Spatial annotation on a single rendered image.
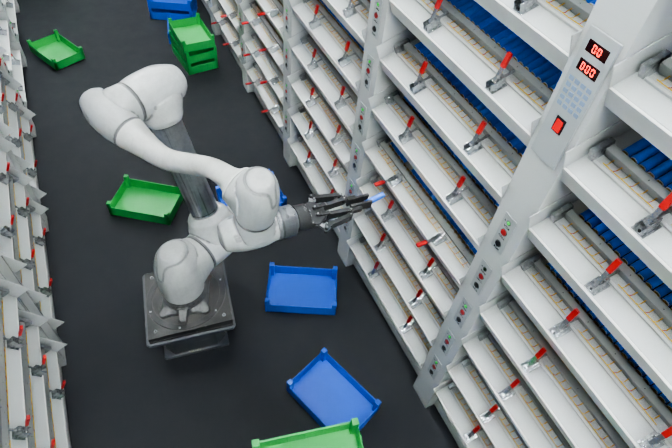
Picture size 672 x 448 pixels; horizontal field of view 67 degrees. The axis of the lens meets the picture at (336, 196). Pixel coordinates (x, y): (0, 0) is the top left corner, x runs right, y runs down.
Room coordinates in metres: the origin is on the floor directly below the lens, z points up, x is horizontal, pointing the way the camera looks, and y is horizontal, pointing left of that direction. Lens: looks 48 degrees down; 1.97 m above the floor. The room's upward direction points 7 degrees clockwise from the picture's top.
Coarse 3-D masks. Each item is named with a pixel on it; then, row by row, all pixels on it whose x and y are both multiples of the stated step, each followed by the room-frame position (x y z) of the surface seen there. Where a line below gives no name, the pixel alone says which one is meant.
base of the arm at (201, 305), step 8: (208, 280) 1.05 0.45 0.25; (208, 288) 1.02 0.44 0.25; (200, 296) 0.96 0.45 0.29; (208, 296) 0.98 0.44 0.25; (168, 304) 0.92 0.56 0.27; (184, 304) 0.91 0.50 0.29; (192, 304) 0.92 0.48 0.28; (200, 304) 0.94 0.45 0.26; (208, 304) 0.95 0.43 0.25; (160, 312) 0.90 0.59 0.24; (168, 312) 0.90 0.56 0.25; (176, 312) 0.90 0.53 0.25; (184, 312) 0.89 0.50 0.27; (192, 312) 0.91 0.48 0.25; (200, 312) 0.91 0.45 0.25; (208, 312) 0.92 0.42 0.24; (184, 320) 0.86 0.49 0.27
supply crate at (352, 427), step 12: (300, 432) 0.47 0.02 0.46; (312, 432) 0.48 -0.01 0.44; (324, 432) 0.49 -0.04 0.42; (336, 432) 0.50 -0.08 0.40; (348, 432) 0.50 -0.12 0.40; (252, 444) 0.42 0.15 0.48; (264, 444) 0.44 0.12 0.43; (276, 444) 0.45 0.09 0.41; (288, 444) 0.45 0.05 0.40; (300, 444) 0.45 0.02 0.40; (312, 444) 0.46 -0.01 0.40; (324, 444) 0.46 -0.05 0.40; (336, 444) 0.47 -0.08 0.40; (348, 444) 0.47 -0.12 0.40; (360, 444) 0.46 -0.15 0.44
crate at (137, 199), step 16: (128, 176) 1.70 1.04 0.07; (128, 192) 1.65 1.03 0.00; (144, 192) 1.66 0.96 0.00; (160, 192) 1.67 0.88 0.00; (176, 192) 1.68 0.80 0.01; (112, 208) 1.50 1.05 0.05; (128, 208) 1.55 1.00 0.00; (144, 208) 1.56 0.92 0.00; (160, 208) 1.57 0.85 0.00; (176, 208) 1.57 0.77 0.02
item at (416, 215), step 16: (368, 144) 1.36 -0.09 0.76; (384, 160) 1.31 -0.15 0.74; (400, 160) 1.30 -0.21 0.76; (384, 176) 1.24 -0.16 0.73; (400, 192) 1.17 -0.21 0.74; (416, 208) 1.10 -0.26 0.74; (416, 224) 1.05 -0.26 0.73; (448, 224) 1.03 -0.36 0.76; (448, 256) 0.93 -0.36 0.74; (448, 272) 0.90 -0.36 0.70; (464, 272) 0.87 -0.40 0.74
